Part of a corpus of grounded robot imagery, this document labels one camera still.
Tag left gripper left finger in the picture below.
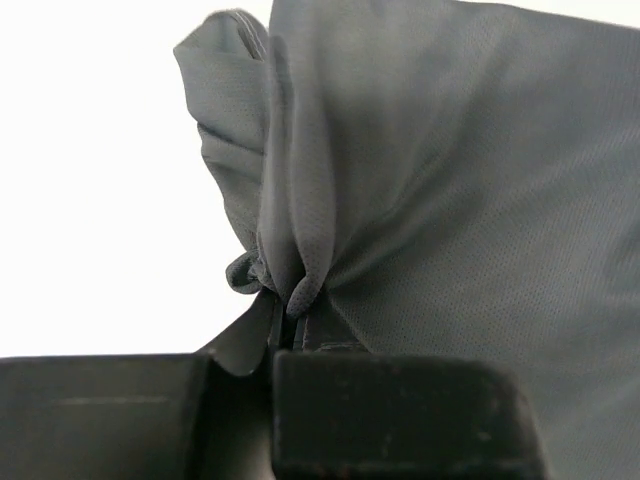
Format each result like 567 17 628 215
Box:
1 291 282 479

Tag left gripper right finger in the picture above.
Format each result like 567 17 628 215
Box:
269 303 548 479

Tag dark grey t shirt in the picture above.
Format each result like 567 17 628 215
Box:
174 1 639 479

